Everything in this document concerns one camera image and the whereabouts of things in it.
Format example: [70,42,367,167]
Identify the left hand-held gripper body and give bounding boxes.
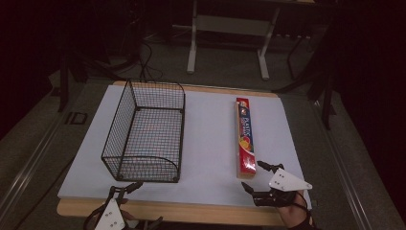
[94,186,129,230]

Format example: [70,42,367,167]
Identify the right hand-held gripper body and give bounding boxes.
[253,168,313,208]

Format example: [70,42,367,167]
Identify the red plastic wrap box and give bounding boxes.
[235,97,258,180]

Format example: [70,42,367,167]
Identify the black wire basket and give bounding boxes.
[101,79,187,184]

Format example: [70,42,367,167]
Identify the person's left hand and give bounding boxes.
[118,197,139,230]

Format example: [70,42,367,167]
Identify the person's right hand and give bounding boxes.
[277,192,313,230]

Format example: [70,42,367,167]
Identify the white table sheet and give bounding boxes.
[56,84,312,209]

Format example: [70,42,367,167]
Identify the black metal stand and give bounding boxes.
[272,30,338,130]
[56,44,128,113]

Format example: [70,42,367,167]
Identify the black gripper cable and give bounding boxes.
[82,204,108,230]

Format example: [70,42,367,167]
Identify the black floor cables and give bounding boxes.
[136,30,165,81]

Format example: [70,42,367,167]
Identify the white metal table frame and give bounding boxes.
[186,0,282,81]

